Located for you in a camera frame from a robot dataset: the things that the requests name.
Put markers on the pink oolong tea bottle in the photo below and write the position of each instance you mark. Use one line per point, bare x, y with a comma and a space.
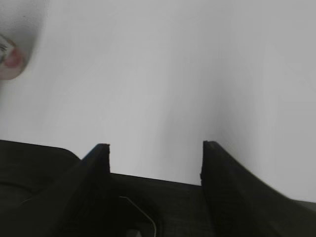
12, 60

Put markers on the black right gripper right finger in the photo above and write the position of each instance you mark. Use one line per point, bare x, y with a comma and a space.
240, 204

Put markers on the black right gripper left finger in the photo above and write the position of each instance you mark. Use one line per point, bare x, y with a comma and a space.
77, 204

